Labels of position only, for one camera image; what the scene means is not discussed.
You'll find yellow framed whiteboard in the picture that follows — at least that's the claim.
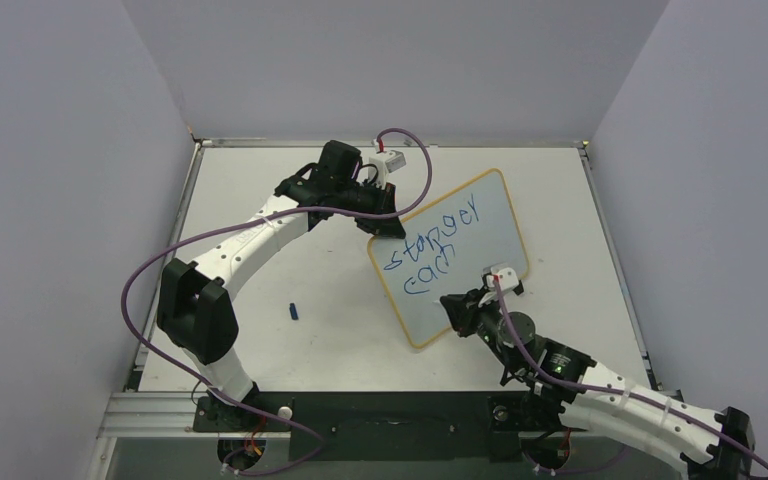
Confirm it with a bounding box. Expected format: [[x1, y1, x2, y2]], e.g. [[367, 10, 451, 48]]
[[367, 169, 530, 349]]

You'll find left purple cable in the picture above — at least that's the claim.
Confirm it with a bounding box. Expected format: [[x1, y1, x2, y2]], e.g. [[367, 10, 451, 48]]
[[121, 127, 434, 478]]

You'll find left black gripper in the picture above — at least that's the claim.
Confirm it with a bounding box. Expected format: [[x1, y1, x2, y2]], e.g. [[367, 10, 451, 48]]
[[335, 178, 404, 238]]

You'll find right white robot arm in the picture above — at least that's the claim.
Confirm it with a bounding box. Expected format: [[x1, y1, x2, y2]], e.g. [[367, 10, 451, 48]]
[[439, 287, 754, 479]]

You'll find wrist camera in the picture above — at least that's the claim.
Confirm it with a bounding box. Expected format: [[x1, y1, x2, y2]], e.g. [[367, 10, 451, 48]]
[[365, 150, 406, 184], [482, 263, 521, 300]]

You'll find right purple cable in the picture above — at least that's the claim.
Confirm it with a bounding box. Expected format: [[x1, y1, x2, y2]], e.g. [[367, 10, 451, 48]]
[[491, 278, 768, 480]]

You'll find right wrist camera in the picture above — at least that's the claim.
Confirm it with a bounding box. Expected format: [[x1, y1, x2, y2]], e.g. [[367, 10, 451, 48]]
[[482, 263, 521, 300]]

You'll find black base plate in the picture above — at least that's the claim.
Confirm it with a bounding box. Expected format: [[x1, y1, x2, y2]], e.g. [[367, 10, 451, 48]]
[[192, 391, 567, 464]]

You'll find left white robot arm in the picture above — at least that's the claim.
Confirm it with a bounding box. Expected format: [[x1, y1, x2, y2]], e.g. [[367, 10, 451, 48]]
[[157, 140, 406, 430]]

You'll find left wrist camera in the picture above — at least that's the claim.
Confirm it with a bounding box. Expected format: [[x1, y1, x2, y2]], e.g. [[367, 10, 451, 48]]
[[365, 150, 406, 184]]

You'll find purple cable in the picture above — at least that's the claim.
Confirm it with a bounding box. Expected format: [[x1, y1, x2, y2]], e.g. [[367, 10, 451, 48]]
[[491, 278, 768, 480], [121, 127, 434, 478]]

